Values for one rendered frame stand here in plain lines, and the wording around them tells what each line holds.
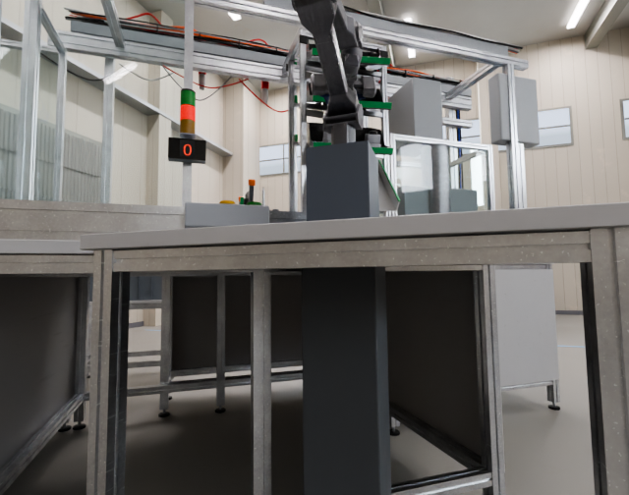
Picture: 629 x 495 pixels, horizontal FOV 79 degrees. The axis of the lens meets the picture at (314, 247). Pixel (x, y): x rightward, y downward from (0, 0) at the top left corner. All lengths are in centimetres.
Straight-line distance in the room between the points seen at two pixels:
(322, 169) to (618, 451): 66
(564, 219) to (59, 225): 101
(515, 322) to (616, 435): 183
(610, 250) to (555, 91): 889
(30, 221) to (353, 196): 75
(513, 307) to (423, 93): 134
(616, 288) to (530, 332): 191
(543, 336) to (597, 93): 747
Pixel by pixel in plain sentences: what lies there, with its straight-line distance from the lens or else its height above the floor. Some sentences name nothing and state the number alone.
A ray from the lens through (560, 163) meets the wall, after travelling 901.
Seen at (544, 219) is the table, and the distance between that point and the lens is 57.
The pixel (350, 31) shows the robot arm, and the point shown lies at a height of 135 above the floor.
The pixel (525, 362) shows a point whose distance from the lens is 250.
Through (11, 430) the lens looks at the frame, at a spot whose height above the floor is 27.
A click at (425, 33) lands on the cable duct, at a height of 213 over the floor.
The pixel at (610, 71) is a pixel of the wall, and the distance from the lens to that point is 983.
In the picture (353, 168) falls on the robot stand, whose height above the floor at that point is 100.
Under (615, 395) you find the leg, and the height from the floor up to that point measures 62.
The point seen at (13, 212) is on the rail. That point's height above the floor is 93.
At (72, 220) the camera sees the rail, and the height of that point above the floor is 92.
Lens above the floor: 77
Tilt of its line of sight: 4 degrees up
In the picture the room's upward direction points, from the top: 1 degrees counter-clockwise
